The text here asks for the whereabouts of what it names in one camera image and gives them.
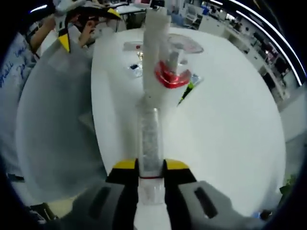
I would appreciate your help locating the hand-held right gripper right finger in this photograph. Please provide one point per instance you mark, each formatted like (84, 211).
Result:
(182, 191)

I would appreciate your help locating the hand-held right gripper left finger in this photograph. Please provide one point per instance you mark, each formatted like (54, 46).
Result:
(120, 191)

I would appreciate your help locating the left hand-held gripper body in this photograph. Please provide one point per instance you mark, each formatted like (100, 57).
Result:
(63, 6)

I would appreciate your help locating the white skincare tube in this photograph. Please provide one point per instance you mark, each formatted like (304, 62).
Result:
(153, 48)

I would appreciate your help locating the clear skincare sachet blue label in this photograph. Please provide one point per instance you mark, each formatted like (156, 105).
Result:
(134, 70)

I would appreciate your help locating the tall white bottle red collar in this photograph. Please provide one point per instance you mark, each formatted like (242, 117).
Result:
(172, 81)

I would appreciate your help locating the green black skincare foil pouch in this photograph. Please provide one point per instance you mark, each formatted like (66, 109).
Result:
(188, 89)

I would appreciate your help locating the white printed shirt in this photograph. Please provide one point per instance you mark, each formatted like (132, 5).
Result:
(14, 72)

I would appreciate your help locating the grey chair back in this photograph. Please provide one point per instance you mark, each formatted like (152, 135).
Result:
(60, 119)

